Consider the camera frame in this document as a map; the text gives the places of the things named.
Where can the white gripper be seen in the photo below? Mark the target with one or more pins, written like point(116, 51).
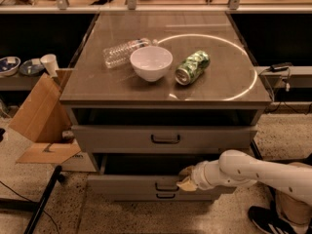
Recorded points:
point(197, 177)

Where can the grey drawer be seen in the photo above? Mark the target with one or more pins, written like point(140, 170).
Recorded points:
point(163, 139)
point(166, 197)
point(153, 175)

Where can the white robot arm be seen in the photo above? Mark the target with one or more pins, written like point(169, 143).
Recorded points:
point(235, 168)

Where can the grey bottom drawer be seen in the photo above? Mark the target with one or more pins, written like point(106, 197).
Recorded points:
point(166, 197)

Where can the grey drawer cabinet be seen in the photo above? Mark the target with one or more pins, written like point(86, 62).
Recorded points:
point(228, 93)

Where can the grey top drawer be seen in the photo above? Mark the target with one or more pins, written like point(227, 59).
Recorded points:
point(163, 139)

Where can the black white sneaker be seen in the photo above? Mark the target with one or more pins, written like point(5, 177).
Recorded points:
point(268, 222)

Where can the green soda can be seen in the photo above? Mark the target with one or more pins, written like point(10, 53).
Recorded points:
point(192, 67)

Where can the black stand leg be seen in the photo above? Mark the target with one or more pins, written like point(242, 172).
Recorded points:
point(40, 206)

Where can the clear plastic water bottle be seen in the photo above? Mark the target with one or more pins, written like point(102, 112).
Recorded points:
point(119, 55)

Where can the black power adapter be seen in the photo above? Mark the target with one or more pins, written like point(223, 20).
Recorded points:
point(280, 66)

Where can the brown cardboard box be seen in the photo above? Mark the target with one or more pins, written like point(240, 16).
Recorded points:
point(42, 119)

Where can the white paper cup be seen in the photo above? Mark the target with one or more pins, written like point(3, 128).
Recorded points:
point(50, 63)

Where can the blue white bowl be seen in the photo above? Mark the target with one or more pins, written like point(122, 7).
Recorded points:
point(9, 66)

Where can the black metal frame leg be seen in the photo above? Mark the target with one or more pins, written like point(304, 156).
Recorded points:
point(255, 150)

